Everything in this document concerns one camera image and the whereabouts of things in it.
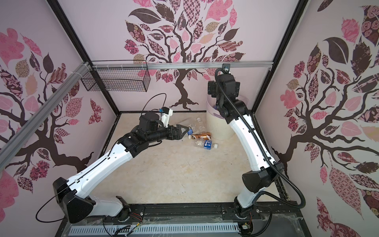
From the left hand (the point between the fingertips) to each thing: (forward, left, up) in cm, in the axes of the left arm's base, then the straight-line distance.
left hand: (182, 131), depth 70 cm
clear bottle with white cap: (+24, -11, -28) cm, 38 cm away
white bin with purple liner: (+14, -21, -14) cm, 29 cm away
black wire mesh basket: (+43, +45, +3) cm, 62 cm away
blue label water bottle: (+7, -14, -25) cm, 30 cm away
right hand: (+17, -20, +17) cm, 32 cm away
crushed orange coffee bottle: (+15, -14, -25) cm, 33 cm away
